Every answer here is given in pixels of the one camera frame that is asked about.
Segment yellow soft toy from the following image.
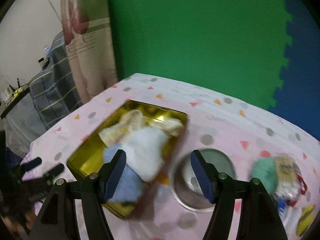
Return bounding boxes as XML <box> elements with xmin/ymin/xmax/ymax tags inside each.
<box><xmin>296</xmin><ymin>205</ymin><xmax>316</xmax><ymax>237</ymax></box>

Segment blue foam mat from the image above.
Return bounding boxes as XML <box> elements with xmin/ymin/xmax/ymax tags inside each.
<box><xmin>268</xmin><ymin>0</ymin><xmax>319</xmax><ymax>139</ymax></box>

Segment standing poster banner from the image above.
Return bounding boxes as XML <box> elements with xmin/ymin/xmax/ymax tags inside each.
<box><xmin>60</xmin><ymin>0</ymin><xmax>118</xmax><ymax>103</ymax></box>

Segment white towel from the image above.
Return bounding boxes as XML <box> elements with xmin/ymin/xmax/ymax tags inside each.
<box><xmin>121</xmin><ymin>126</ymin><xmax>169</xmax><ymax>183</ymax></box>

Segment red white satin pouch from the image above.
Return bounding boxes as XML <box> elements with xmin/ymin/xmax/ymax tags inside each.
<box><xmin>289</xmin><ymin>163</ymin><xmax>308</xmax><ymax>201</ymax></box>

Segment blue cloth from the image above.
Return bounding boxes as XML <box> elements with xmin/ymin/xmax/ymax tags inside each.
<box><xmin>103</xmin><ymin>144</ymin><xmax>146</xmax><ymax>203</ymax></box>

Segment teal fluffy scrunchie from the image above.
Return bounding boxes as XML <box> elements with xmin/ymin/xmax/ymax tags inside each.
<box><xmin>250</xmin><ymin>157</ymin><xmax>278</xmax><ymax>194</ymax></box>

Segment cream patterned cloth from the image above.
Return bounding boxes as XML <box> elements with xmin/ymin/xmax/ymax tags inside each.
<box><xmin>98</xmin><ymin>110</ymin><xmax>183</xmax><ymax>147</ymax></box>

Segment clear packaged item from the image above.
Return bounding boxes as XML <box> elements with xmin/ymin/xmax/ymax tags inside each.
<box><xmin>274</xmin><ymin>154</ymin><xmax>299</xmax><ymax>206</ymax></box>

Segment grey plaid blanket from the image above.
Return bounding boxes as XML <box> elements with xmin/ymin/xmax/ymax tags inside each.
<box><xmin>29</xmin><ymin>32</ymin><xmax>82</xmax><ymax>129</ymax></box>

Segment gold metal tin box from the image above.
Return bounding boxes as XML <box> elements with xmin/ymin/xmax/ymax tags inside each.
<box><xmin>67</xmin><ymin>100</ymin><xmax>189</xmax><ymax>219</ymax></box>

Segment stainless steel bowl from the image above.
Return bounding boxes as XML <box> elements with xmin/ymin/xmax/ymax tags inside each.
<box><xmin>170</xmin><ymin>148</ymin><xmax>236</xmax><ymax>212</ymax></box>

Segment green foam mat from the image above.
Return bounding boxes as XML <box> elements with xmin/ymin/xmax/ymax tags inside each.
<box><xmin>108</xmin><ymin>0</ymin><xmax>291</xmax><ymax>109</ymax></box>

